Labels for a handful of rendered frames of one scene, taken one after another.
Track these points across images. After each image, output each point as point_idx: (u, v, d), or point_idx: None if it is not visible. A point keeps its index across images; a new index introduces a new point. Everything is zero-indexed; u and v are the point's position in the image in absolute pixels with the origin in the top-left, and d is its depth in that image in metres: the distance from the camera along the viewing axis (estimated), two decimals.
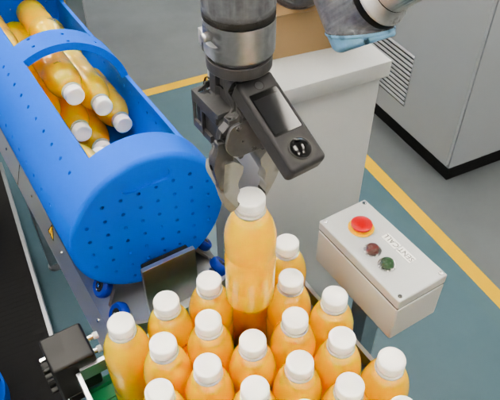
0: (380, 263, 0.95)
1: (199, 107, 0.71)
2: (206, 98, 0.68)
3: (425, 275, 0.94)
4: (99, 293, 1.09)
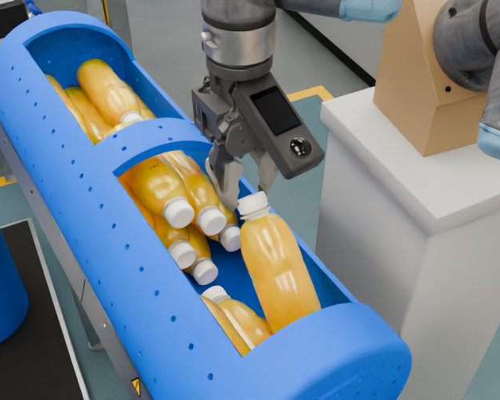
0: None
1: (199, 107, 0.71)
2: (206, 98, 0.68)
3: None
4: None
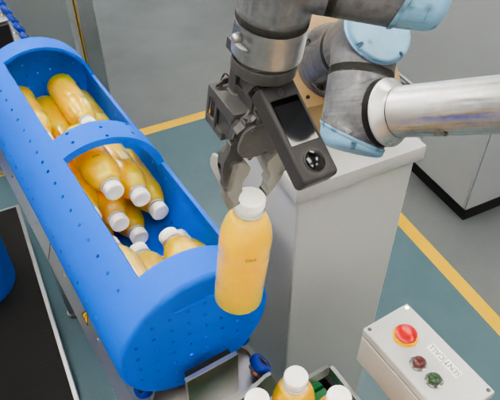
0: (428, 379, 0.95)
1: (213, 103, 0.70)
2: (224, 96, 0.68)
3: (472, 392, 0.94)
4: (138, 394, 1.09)
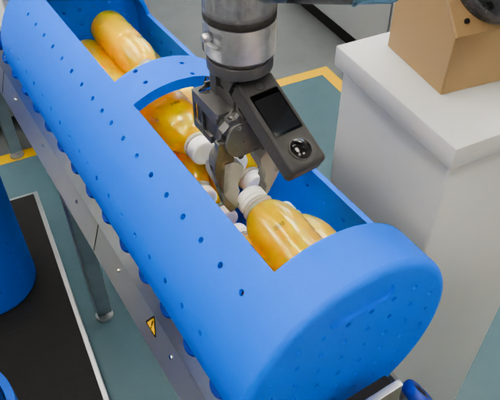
0: None
1: (199, 107, 0.71)
2: (206, 98, 0.68)
3: None
4: None
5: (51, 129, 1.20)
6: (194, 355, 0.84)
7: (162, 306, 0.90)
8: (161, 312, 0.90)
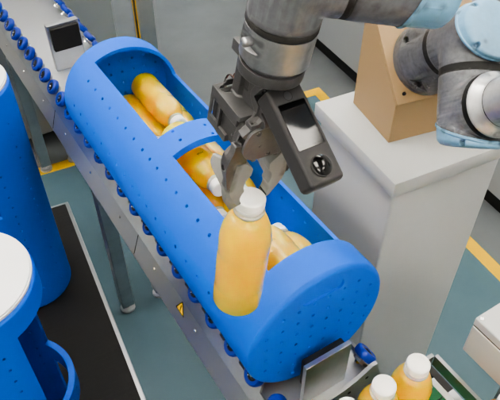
0: None
1: (217, 104, 0.69)
2: (228, 98, 0.67)
3: None
4: (248, 381, 1.13)
5: (98, 162, 1.58)
6: (212, 328, 1.21)
7: (189, 293, 1.27)
8: (188, 297, 1.27)
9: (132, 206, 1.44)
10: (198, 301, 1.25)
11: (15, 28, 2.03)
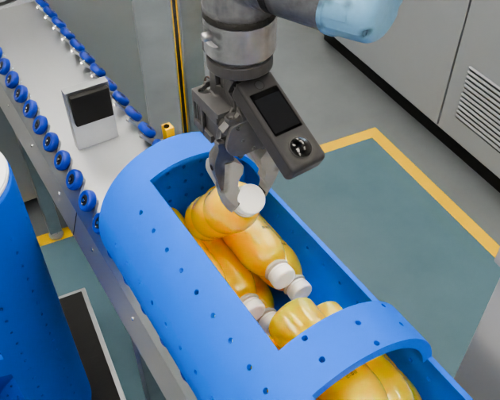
0: None
1: (199, 107, 0.71)
2: (206, 98, 0.68)
3: None
4: None
5: None
6: None
7: None
8: None
9: None
10: None
11: (20, 86, 1.50)
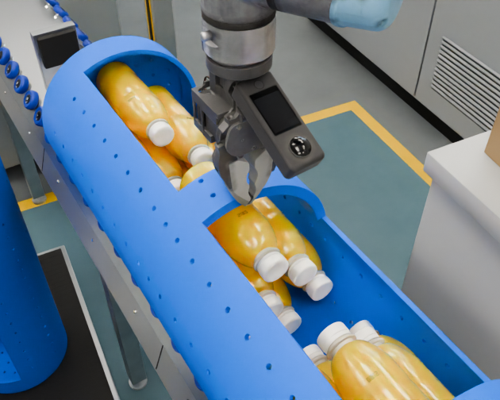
0: None
1: (199, 107, 0.71)
2: (206, 98, 0.69)
3: None
4: None
5: None
6: None
7: None
8: None
9: None
10: None
11: None
